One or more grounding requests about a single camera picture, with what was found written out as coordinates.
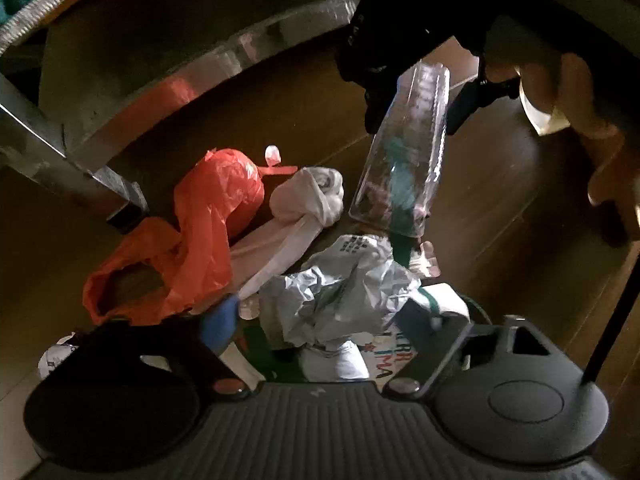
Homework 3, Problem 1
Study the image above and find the dark green packet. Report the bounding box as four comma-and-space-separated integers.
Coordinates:
240, 327, 306, 382

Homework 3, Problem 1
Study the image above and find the person's right hand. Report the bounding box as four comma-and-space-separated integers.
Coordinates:
482, 22, 640, 251

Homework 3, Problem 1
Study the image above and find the crumpled white paper wrapper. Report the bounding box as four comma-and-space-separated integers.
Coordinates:
257, 232, 426, 351

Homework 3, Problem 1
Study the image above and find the white knotted plastic bag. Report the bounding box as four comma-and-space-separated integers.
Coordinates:
230, 165, 346, 306

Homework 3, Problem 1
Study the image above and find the clear plastic piece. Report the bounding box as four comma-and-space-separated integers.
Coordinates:
410, 240, 442, 279

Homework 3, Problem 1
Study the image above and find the black rod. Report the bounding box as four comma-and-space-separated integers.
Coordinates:
582, 240, 640, 386

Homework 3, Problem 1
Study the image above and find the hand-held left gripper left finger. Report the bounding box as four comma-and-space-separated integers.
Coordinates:
70, 294, 251, 402

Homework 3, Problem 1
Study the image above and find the small white printed packet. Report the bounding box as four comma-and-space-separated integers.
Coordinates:
37, 332, 81, 381

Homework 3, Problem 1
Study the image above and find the orange plastic bag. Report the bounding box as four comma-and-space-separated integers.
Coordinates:
82, 147, 266, 326

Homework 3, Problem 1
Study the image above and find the clear plastic bottle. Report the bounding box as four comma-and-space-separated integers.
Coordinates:
349, 60, 451, 238

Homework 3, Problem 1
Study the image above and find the white and green carton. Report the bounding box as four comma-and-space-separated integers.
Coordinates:
407, 282, 473, 331

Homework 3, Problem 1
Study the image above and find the silver metal table frame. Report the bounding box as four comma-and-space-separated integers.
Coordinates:
0, 0, 366, 233

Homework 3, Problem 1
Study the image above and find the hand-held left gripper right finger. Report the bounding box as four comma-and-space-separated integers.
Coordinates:
382, 294, 557, 402

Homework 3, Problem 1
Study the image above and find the printed wrapper with red letters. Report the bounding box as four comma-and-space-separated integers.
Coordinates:
367, 339, 420, 387

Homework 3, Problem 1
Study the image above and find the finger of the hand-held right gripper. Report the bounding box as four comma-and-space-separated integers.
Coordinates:
362, 77, 401, 136
444, 71, 523, 137

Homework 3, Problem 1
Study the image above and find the red strip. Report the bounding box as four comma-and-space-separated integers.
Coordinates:
260, 162, 299, 179

